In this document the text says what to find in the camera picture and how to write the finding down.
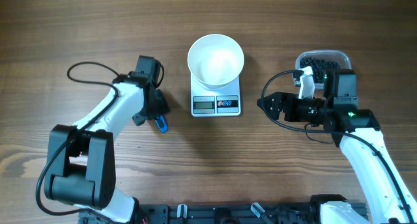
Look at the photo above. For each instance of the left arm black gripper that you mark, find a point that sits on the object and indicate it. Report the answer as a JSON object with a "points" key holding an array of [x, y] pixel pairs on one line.
{"points": [[163, 107]]}

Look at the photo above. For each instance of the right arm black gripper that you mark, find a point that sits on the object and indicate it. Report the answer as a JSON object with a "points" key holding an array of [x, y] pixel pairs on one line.
{"points": [[280, 99]]}

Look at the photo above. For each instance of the pink scoop with blue handle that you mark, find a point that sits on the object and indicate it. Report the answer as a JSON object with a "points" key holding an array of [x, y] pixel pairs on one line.
{"points": [[161, 124]]}

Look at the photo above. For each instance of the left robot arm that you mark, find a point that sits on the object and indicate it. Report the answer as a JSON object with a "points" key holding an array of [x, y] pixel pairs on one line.
{"points": [[80, 167]]}

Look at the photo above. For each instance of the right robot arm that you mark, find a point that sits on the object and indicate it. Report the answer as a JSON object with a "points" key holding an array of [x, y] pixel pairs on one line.
{"points": [[355, 131]]}

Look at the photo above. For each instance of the white digital kitchen scale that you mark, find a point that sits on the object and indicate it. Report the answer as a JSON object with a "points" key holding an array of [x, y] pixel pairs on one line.
{"points": [[219, 101]]}

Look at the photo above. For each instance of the white bowl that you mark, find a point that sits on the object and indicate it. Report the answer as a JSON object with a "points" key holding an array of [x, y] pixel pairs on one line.
{"points": [[215, 60]]}

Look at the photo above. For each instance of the black beans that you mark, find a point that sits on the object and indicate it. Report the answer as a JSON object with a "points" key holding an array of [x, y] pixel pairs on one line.
{"points": [[319, 67]]}

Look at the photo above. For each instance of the clear plastic container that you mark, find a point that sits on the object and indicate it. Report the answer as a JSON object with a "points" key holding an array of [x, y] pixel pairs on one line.
{"points": [[332, 55]]}

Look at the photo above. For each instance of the right arm white wrist camera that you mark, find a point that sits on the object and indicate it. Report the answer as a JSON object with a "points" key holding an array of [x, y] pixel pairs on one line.
{"points": [[306, 81]]}

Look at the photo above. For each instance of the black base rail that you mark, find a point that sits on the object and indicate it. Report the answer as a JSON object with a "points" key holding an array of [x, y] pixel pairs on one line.
{"points": [[199, 214]]}

